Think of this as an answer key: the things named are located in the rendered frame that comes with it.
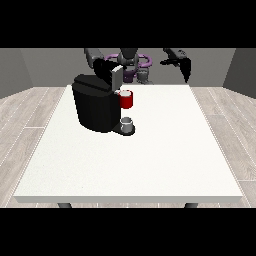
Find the black coffee machine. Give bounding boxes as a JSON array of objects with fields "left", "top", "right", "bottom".
[{"left": 71, "top": 73, "right": 136, "bottom": 136}]

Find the pale grey machine lid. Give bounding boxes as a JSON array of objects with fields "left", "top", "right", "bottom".
[{"left": 111, "top": 65, "right": 125, "bottom": 92}]

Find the small grey cup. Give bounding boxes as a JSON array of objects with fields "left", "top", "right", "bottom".
[{"left": 119, "top": 116, "right": 135, "bottom": 134}]

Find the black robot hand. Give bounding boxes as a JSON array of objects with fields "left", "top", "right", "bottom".
[
  {"left": 159, "top": 55, "right": 193, "bottom": 84},
  {"left": 92, "top": 58, "right": 116, "bottom": 86}
]

